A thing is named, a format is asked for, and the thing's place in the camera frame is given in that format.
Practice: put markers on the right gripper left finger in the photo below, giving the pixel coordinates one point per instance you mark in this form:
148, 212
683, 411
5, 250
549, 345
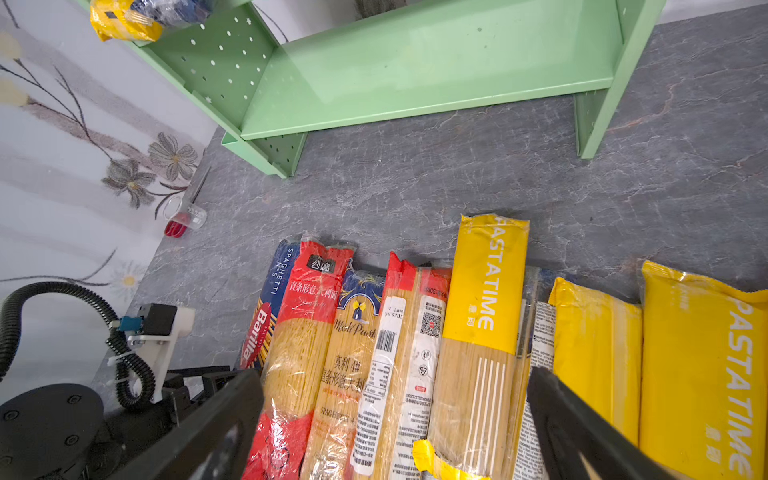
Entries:
213, 443

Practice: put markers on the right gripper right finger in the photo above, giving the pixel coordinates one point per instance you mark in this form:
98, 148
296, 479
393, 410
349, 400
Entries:
576, 442

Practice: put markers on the yellow Pastatime spaghetti bag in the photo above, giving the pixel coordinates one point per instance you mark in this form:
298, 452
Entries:
473, 411

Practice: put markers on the blue Barilla spaghetti box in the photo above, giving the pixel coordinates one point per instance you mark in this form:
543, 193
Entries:
260, 333

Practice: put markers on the red white-label spaghetti bag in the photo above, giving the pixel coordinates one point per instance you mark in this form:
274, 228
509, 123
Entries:
395, 408

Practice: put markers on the blue portrait spaghetti bag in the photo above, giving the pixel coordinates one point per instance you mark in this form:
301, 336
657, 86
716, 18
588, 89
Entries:
175, 13

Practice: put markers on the yellow label spaghetti bag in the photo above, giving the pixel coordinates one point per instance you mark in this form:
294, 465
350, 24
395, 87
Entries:
113, 19

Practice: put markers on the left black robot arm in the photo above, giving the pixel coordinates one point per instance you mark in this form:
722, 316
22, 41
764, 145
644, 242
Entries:
63, 431

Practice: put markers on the blue gold Meli pasta bag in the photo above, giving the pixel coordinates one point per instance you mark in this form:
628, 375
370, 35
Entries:
347, 364

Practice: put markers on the green two-tier shelf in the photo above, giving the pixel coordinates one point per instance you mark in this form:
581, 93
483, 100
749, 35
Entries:
430, 57

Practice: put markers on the yellow Pastatime bag right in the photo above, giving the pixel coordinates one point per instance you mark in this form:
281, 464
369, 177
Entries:
704, 376

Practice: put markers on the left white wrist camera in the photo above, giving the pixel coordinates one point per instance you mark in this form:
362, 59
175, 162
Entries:
144, 344

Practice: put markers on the red handled scissors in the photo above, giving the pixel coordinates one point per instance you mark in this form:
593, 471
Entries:
175, 230

